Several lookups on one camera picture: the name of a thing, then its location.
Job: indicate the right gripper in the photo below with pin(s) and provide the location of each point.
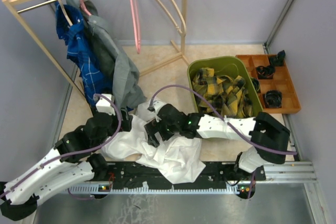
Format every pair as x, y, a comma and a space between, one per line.
151, 128

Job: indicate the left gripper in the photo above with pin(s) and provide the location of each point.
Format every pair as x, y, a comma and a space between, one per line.
126, 123

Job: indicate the grey shirt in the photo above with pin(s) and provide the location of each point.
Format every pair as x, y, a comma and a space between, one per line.
113, 61

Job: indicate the white shirt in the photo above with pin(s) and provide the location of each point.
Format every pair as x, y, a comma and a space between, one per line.
176, 159

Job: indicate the yellow plaid shirt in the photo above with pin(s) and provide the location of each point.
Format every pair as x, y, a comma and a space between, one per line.
229, 96

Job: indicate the pink hanger with white shirt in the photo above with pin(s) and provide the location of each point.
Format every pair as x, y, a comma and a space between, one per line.
136, 24

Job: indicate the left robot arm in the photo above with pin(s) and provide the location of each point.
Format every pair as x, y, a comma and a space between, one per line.
69, 162

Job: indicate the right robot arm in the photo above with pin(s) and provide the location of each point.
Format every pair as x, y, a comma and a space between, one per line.
267, 136

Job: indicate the blue plaid shirt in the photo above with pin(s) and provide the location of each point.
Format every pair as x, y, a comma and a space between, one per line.
79, 51

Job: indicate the beige hanger with blue shirt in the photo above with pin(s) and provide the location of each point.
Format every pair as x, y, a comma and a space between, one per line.
64, 12

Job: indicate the green plastic basket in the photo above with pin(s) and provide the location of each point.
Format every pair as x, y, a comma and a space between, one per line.
226, 65

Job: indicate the black part beside basket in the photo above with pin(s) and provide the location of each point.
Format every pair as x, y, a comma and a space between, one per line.
256, 84

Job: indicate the black round part in tray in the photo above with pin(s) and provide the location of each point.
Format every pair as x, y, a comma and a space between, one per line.
273, 99

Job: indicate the orange compartment tray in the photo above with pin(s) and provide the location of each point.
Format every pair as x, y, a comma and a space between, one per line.
280, 81

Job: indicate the black part in tray corner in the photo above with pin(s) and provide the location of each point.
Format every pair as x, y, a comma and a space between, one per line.
278, 59

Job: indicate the wooden clothes rack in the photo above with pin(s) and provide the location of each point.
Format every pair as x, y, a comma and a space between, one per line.
182, 13

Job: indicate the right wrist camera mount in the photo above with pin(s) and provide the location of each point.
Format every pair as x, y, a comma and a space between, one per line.
155, 108

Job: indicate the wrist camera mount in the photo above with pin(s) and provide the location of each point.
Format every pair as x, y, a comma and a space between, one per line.
155, 108
103, 103

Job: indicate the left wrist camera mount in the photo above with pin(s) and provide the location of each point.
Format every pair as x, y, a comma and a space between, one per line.
103, 103

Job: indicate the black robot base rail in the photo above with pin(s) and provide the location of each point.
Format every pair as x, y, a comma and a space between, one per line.
132, 178

